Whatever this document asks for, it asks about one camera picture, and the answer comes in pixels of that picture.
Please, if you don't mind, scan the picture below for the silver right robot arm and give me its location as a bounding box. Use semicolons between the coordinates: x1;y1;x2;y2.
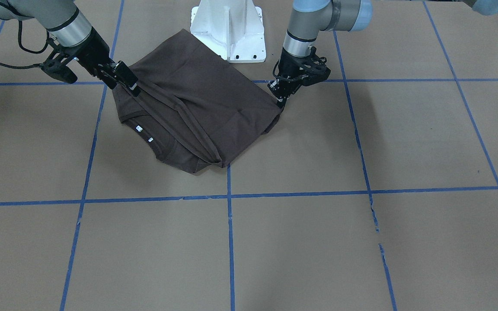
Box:
0;0;140;96

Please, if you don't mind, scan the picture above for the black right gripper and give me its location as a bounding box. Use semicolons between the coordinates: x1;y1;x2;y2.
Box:
41;28;140;94

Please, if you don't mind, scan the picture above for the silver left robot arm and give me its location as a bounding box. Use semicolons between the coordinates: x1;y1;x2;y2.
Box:
268;0;373;108

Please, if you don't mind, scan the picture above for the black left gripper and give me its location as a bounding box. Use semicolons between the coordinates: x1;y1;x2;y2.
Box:
268;47;331;109

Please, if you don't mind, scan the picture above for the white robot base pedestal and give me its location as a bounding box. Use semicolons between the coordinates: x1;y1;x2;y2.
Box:
190;0;267;63

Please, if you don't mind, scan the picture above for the dark brown t-shirt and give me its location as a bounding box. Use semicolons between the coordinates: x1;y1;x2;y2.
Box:
113;29;283;174

